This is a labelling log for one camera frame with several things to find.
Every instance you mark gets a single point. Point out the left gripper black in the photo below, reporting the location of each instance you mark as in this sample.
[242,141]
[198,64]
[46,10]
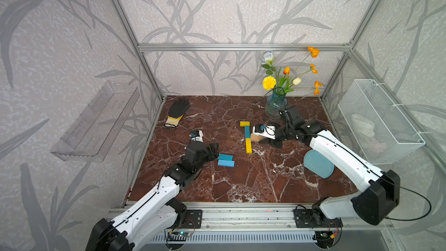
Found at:
[211,151]

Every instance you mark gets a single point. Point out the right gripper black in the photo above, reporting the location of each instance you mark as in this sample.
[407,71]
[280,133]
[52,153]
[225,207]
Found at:
[275,144]

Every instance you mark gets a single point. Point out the teal long block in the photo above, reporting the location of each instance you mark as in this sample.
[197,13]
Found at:
[225,157]

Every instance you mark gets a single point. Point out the light blue long block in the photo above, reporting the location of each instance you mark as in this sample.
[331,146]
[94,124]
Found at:
[226,163]

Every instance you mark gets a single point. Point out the natural wood block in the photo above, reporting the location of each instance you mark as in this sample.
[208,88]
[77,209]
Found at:
[259,138]

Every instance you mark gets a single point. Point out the long yellow block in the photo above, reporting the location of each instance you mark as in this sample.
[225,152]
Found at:
[248,144]

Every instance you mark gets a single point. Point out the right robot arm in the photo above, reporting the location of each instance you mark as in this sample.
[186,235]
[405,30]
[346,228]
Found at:
[378,191]

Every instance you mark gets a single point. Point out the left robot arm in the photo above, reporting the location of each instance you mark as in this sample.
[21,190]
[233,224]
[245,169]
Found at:
[158,209]

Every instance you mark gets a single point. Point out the blue glass vase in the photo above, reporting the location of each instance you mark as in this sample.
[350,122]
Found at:
[275,102]

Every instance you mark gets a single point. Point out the teal plastic scoop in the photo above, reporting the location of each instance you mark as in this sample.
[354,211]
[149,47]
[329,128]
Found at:
[318,164]

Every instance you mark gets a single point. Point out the black yellow work glove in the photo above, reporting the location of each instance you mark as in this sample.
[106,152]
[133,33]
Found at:
[175,113]

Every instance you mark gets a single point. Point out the artificial flower bouquet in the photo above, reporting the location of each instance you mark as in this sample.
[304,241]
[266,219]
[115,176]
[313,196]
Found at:
[281,81]

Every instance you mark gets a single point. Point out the white cloth in basket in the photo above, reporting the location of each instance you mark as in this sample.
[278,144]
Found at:
[363,125]

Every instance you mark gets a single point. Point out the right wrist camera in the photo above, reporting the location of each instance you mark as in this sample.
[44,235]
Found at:
[267,131]

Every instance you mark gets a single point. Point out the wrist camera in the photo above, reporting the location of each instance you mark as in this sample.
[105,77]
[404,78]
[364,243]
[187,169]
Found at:
[267,131]
[196,135]

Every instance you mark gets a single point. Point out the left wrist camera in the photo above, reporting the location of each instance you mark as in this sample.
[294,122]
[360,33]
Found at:
[196,135]

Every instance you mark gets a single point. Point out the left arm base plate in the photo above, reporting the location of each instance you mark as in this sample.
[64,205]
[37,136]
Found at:
[189,219]

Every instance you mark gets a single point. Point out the aluminium front rail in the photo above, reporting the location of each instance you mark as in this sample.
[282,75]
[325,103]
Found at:
[233,216]

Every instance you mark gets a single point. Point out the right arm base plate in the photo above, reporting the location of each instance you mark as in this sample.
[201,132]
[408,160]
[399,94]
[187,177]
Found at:
[308,218]

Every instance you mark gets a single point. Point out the white wire basket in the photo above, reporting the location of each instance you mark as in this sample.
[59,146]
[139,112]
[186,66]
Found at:
[395,136]

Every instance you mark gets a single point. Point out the clear plastic wall shelf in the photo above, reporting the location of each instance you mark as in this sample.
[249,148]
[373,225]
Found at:
[93,133]

